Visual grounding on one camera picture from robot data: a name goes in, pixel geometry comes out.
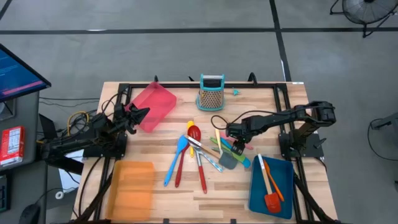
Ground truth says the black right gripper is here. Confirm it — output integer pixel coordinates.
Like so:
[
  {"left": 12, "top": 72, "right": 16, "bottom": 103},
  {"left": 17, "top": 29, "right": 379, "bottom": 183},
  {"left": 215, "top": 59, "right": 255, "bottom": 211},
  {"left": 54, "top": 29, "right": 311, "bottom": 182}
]
[{"left": 225, "top": 120, "right": 251, "bottom": 157}]

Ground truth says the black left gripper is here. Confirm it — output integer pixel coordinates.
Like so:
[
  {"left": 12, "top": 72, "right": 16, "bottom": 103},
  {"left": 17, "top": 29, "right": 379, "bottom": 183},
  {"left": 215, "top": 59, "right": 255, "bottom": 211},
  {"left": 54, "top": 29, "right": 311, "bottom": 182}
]
[{"left": 122, "top": 102, "right": 151, "bottom": 135}]

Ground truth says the green silicone spatula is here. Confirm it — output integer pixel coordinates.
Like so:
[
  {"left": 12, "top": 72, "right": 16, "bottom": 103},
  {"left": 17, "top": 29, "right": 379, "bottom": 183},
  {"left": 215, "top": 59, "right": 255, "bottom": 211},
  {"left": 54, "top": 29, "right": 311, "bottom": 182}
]
[{"left": 210, "top": 136, "right": 247, "bottom": 162}]

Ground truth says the pink silicone spatula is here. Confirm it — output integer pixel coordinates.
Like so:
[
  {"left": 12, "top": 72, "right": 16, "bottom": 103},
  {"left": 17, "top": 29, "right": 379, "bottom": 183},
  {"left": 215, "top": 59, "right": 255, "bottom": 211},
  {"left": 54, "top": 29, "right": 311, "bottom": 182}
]
[{"left": 219, "top": 132, "right": 254, "bottom": 151}]

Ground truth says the blue silicone spatula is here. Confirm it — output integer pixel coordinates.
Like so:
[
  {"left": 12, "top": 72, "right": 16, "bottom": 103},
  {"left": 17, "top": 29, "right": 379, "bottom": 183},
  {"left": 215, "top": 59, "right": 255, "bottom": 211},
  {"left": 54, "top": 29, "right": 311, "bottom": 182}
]
[{"left": 221, "top": 138, "right": 252, "bottom": 169}]

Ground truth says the white blue patterned knife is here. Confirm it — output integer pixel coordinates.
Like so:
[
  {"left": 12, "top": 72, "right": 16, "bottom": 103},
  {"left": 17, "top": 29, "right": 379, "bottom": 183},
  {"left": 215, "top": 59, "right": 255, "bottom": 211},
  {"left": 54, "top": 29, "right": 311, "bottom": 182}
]
[{"left": 198, "top": 149, "right": 224, "bottom": 174}]

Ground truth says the red slotted spoon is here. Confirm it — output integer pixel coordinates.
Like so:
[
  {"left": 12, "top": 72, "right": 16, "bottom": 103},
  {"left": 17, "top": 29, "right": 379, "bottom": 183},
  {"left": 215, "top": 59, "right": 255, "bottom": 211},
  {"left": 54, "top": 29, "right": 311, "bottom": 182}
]
[{"left": 187, "top": 124, "right": 208, "bottom": 195}]

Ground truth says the blue silicone spoon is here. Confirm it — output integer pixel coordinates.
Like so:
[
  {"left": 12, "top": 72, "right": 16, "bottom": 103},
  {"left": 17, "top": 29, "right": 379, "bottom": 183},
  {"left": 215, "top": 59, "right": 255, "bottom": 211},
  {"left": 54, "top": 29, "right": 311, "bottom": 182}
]
[{"left": 164, "top": 134, "right": 190, "bottom": 187}]

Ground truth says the yellow silicone spoon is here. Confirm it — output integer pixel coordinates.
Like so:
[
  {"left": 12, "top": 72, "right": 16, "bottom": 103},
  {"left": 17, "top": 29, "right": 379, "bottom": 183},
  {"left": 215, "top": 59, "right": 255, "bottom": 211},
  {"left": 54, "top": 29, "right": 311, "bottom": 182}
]
[{"left": 186, "top": 120, "right": 196, "bottom": 158}]

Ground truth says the orange silicone spatula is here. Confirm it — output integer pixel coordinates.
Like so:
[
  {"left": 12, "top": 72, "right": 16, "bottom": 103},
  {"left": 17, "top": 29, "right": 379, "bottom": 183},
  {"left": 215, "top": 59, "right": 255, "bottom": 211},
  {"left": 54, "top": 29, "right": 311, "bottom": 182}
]
[{"left": 263, "top": 159, "right": 285, "bottom": 202}]

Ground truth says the dark red solid spoon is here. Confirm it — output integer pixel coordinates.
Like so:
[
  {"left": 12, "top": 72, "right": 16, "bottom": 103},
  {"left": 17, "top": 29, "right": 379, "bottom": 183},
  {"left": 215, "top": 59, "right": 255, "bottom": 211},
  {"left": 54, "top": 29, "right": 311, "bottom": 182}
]
[{"left": 174, "top": 141, "right": 192, "bottom": 189}]

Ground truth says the red spatula wooden handle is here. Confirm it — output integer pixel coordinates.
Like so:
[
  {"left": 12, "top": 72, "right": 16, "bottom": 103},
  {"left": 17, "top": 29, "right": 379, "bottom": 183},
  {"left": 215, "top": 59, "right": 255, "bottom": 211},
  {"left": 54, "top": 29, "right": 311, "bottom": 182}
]
[{"left": 257, "top": 154, "right": 282, "bottom": 214}]

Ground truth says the pink plastic bin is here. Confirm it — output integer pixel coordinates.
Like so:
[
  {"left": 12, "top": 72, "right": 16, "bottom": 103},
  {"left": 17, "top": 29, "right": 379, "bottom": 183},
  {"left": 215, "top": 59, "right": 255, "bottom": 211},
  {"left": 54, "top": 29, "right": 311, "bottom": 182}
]
[{"left": 125, "top": 81, "right": 177, "bottom": 134}]

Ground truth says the teal metal box grater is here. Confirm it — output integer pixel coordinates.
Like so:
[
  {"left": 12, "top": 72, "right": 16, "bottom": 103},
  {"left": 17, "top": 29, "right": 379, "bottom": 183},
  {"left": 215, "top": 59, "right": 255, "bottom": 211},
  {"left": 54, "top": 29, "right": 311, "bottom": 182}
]
[{"left": 195, "top": 73, "right": 226, "bottom": 112}]

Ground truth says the blue plastic bin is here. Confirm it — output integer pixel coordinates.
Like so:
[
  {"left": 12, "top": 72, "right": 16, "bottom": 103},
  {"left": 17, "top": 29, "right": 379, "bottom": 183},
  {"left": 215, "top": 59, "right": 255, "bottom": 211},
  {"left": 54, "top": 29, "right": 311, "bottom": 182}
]
[{"left": 248, "top": 154, "right": 295, "bottom": 220}]

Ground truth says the orange plastic bin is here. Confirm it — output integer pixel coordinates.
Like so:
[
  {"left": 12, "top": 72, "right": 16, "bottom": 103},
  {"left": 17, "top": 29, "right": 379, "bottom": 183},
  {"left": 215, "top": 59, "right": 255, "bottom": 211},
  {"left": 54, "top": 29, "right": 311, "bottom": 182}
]
[{"left": 106, "top": 160, "right": 155, "bottom": 222}]

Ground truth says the white paper sheet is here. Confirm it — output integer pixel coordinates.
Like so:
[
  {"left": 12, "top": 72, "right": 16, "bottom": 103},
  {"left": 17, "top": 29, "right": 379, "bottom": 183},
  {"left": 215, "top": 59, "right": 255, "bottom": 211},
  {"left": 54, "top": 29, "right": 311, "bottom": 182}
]
[{"left": 58, "top": 149, "right": 85, "bottom": 194}]

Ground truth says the grey desk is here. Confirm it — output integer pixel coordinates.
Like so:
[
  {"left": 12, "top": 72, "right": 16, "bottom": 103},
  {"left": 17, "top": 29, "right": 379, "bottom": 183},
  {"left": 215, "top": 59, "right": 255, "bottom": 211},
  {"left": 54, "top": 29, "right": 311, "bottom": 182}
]
[{"left": 0, "top": 91, "right": 41, "bottom": 172}]

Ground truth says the computer monitor blue screen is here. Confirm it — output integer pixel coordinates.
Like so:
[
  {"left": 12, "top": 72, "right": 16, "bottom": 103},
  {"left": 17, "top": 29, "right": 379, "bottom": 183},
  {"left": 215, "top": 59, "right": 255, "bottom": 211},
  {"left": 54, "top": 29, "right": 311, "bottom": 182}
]
[{"left": 0, "top": 43, "right": 52, "bottom": 103}]

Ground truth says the red cardboard box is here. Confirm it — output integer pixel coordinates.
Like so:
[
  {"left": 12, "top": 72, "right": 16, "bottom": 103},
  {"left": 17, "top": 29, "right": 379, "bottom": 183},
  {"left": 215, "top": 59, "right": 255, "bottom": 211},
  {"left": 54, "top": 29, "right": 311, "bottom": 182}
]
[{"left": 0, "top": 126, "right": 25, "bottom": 167}]

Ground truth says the black computer mouse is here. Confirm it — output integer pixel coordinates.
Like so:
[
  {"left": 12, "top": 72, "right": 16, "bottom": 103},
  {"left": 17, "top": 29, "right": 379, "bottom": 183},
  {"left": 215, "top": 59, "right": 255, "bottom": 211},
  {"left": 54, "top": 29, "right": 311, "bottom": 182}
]
[{"left": 18, "top": 203, "right": 41, "bottom": 224}]

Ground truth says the grey metal stand foot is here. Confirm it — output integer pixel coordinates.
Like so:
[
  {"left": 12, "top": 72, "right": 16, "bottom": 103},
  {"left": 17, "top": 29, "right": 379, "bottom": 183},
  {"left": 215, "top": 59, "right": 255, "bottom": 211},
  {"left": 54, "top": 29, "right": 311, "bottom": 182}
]
[{"left": 369, "top": 112, "right": 398, "bottom": 131}]

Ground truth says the black keyboard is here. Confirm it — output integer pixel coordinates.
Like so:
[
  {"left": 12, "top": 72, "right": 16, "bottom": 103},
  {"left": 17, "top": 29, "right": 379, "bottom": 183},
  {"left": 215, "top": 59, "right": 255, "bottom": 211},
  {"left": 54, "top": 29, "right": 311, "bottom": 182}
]
[{"left": 0, "top": 175, "right": 9, "bottom": 212}]

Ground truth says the black floor fan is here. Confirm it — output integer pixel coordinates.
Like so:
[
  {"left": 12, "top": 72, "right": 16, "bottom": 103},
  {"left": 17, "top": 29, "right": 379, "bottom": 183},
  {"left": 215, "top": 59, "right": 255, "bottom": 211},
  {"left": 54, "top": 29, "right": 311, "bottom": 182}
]
[{"left": 329, "top": 0, "right": 398, "bottom": 39}]

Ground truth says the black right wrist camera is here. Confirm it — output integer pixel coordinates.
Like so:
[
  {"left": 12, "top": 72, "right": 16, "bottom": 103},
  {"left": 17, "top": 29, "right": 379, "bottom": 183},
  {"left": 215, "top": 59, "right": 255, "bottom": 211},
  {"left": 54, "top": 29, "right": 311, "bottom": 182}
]
[{"left": 228, "top": 123, "right": 246, "bottom": 138}]

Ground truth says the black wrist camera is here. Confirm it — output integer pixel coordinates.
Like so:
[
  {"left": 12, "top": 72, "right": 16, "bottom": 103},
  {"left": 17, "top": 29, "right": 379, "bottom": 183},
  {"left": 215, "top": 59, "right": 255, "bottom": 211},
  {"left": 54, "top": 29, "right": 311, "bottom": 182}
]
[
  {"left": 228, "top": 123, "right": 246, "bottom": 138},
  {"left": 113, "top": 104, "right": 128, "bottom": 121}
]

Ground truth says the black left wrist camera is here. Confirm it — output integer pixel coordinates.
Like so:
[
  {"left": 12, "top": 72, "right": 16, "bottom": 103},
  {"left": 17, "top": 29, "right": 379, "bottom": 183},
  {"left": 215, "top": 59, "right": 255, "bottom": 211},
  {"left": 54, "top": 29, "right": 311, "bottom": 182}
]
[{"left": 113, "top": 104, "right": 128, "bottom": 121}]

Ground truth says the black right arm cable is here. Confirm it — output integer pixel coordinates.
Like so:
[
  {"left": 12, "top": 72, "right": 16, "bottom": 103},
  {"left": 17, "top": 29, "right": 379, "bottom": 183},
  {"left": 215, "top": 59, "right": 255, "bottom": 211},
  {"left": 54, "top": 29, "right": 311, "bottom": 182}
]
[{"left": 210, "top": 109, "right": 299, "bottom": 131}]

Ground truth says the yellow cable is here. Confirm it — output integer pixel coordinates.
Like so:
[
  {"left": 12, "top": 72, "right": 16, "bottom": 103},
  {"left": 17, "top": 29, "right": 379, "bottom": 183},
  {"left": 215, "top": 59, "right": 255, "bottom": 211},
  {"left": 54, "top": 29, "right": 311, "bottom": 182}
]
[{"left": 67, "top": 111, "right": 90, "bottom": 138}]

